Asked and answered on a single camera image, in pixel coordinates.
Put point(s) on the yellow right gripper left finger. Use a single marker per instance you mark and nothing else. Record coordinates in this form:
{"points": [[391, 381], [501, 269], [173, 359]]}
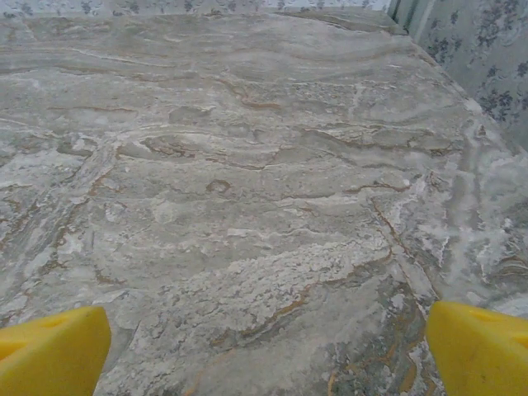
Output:
{"points": [[53, 354]]}

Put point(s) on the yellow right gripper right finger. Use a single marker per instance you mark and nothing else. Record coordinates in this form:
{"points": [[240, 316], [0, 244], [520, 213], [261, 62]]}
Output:
{"points": [[482, 354]]}

